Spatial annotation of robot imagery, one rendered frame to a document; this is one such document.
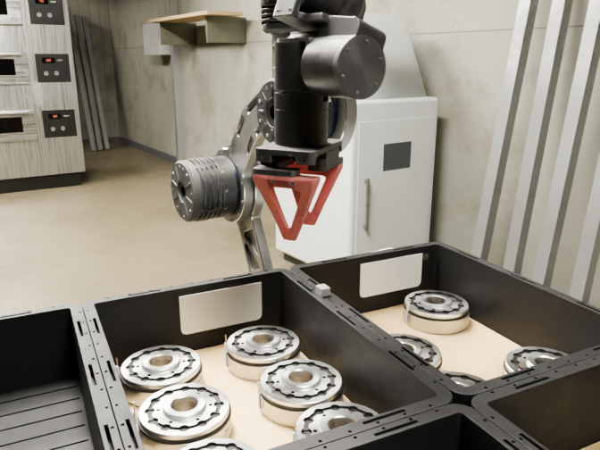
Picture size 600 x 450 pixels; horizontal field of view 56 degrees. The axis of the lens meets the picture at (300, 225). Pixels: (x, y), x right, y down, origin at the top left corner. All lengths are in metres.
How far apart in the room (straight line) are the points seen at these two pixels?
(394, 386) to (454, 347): 0.26
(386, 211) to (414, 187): 0.24
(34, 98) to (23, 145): 0.46
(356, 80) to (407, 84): 2.75
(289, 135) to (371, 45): 0.13
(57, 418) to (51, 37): 5.44
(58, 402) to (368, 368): 0.39
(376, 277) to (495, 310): 0.19
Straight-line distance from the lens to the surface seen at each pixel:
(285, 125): 0.59
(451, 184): 3.54
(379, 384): 0.67
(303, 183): 0.57
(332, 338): 0.75
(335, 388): 0.71
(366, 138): 2.97
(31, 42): 6.03
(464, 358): 0.86
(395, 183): 3.17
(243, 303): 0.86
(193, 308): 0.84
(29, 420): 0.78
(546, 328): 0.88
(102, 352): 0.68
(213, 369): 0.82
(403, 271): 0.99
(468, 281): 0.98
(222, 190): 1.59
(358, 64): 0.53
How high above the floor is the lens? 1.24
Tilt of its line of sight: 16 degrees down
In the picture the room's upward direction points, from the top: straight up
